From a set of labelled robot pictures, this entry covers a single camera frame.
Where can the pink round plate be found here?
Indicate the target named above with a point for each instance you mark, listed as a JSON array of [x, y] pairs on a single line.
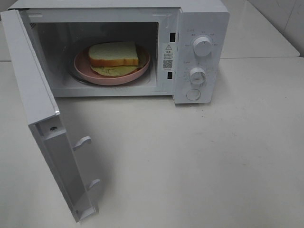
[[83, 67]]

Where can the white microwave oven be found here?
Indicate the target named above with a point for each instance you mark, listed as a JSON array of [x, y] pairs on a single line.
[[165, 28]]

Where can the white upper microwave knob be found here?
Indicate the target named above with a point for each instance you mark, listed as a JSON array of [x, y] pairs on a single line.
[[202, 45]]

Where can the round microwave door button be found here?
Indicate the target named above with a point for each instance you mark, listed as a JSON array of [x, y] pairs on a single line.
[[193, 94]]

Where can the white lower microwave knob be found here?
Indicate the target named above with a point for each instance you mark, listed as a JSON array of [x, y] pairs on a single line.
[[197, 76]]

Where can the white microwave knob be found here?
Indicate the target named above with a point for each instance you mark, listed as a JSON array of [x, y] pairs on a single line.
[[197, 76], [202, 45]]

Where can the white bread sandwich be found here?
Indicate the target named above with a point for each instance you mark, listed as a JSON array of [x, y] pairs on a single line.
[[117, 58]]

